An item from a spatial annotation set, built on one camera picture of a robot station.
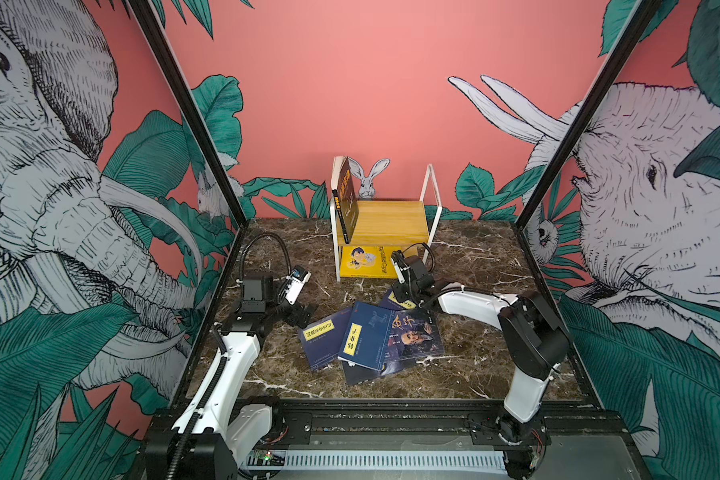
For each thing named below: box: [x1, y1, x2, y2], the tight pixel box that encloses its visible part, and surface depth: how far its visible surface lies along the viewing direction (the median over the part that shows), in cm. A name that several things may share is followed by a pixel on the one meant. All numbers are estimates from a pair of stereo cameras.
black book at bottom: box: [342, 360, 382, 385], surface depth 83 cm
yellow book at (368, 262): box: [340, 246, 401, 279], surface depth 103 cm
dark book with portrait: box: [382, 309, 444, 375], surface depth 88 cm
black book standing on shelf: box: [332, 156, 359, 244], surface depth 82 cm
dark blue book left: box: [298, 307, 353, 371], surface depth 90 cm
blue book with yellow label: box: [338, 301, 395, 371], surface depth 88 cm
